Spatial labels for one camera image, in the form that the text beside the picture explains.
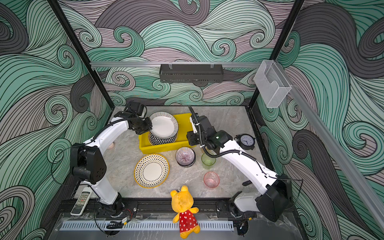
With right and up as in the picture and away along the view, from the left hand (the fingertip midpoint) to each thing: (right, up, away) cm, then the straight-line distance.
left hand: (153, 126), depth 89 cm
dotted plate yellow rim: (0, -26, -3) cm, 27 cm away
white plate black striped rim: (+6, 0, +8) cm, 10 cm away
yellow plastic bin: (+18, -11, +1) cm, 21 cm away
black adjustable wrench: (+55, -32, -8) cm, 63 cm away
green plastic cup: (+34, -22, 0) cm, 40 cm away
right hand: (+23, -4, -12) cm, 27 cm away
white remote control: (-33, -39, -15) cm, 53 cm away
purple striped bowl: (+20, -19, -2) cm, 27 cm away
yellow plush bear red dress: (+19, -35, -20) cm, 44 cm away
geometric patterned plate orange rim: (-1, -10, +9) cm, 13 cm away
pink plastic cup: (+35, -30, -7) cm, 46 cm away
